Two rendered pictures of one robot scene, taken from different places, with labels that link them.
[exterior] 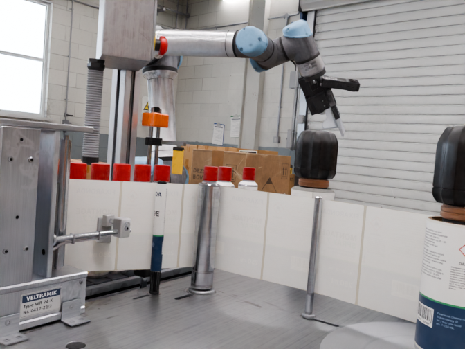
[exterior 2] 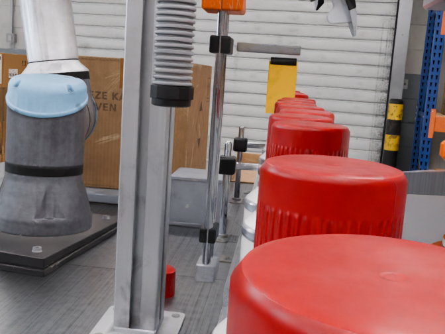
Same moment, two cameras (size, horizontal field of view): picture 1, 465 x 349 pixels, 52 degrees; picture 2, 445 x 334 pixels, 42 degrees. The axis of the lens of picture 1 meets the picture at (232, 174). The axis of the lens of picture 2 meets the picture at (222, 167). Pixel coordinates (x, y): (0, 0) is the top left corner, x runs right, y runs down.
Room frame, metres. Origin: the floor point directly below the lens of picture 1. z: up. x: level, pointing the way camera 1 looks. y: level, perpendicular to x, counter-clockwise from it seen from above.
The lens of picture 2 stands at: (0.55, 0.48, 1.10)
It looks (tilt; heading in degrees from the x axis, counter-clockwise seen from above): 9 degrees down; 330
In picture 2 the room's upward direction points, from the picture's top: 4 degrees clockwise
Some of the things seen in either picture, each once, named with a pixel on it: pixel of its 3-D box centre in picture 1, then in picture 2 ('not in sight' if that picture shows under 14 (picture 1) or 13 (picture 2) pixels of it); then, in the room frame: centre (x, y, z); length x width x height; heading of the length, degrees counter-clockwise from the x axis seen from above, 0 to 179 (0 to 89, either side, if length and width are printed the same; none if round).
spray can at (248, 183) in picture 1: (246, 206); not in sight; (1.27, -0.04, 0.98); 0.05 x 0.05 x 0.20
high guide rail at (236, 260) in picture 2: not in sight; (261, 171); (1.30, -0.03, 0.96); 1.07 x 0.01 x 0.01; 144
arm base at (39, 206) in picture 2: not in sight; (43, 193); (1.45, 0.28, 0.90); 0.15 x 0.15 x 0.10
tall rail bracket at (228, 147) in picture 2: not in sight; (238, 191); (1.35, -0.02, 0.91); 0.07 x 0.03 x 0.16; 54
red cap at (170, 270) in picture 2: not in sight; (161, 280); (1.17, 0.19, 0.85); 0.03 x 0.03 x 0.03
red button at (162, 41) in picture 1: (159, 45); not in sight; (0.98, 0.17, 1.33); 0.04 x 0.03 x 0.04; 19
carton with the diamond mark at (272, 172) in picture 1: (240, 188); (148, 120); (1.79, -0.03, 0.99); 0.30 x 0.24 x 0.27; 144
